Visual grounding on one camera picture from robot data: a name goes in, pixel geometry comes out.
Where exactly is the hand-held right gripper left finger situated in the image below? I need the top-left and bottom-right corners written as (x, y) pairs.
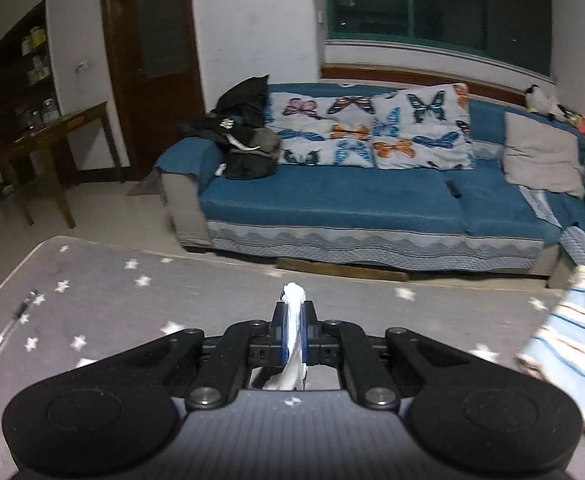
top-left (137, 301), bottom-right (293, 409)

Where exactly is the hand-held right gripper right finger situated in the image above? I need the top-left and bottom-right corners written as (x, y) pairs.
top-left (300, 301), bottom-right (453, 409)

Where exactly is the white navy polka dot garment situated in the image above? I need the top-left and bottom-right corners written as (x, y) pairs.
top-left (262, 282), bottom-right (308, 392)

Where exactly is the pile of dark clothes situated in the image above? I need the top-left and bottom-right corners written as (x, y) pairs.
top-left (180, 75), bottom-right (283, 181)

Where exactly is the wooden board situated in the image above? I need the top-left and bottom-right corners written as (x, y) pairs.
top-left (276, 257), bottom-right (409, 282)

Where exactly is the blue sofa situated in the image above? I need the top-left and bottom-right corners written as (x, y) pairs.
top-left (155, 82), bottom-right (585, 281)

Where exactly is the grey star print mattress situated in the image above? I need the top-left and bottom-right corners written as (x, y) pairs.
top-left (0, 235), bottom-right (585, 480)

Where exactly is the blue striped folded blanket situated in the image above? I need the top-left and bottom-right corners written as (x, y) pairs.
top-left (517, 265), bottom-right (585, 456)

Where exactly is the clear ballpoint pen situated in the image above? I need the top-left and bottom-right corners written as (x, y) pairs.
top-left (0, 289), bottom-right (39, 356)

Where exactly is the grey plain pillow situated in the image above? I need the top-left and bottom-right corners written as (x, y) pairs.
top-left (503, 111), bottom-right (585, 197)

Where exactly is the dark wooden door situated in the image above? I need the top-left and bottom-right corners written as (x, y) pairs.
top-left (99, 0), bottom-right (206, 183)

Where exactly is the brown wooden table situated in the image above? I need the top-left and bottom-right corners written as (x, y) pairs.
top-left (0, 101), bottom-right (126, 228)

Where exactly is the black and white plush dog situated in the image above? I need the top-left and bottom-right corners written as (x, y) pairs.
top-left (524, 85), bottom-right (568, 116)

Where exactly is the green framed window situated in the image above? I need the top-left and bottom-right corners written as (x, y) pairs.
top-left (323, 0), bottom-right (556, 78)

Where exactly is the wooden shelf cabinet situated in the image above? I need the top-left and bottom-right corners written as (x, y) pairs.
top-left (0, 0), bottom-right (63, 181)

